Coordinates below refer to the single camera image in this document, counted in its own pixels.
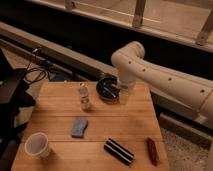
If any blue sponge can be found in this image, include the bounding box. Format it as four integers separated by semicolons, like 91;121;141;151
71;117;88;138

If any black white striped block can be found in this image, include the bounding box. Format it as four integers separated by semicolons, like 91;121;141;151
104;138;134;165

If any wooden table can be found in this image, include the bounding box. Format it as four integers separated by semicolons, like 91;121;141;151
11;82;170;171

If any red pocket knife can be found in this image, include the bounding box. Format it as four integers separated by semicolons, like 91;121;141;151
146;138;158;166

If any clear plastic bottle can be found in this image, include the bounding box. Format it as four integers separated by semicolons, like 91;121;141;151
78;82;91;111

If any black round bowl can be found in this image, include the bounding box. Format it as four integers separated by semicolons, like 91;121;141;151
96;77;120;101

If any black cable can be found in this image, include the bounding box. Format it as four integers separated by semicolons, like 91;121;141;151
23;46;54;85

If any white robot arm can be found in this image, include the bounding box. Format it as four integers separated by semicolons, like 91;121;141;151
111;41;213;120

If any white paper cup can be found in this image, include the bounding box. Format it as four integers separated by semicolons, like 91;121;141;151
24;132;51;158

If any metal utensil in bowl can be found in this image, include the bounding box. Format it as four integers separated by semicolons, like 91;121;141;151
103;83;118;98

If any black chair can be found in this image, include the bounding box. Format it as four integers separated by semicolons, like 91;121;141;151
0;48;36;160

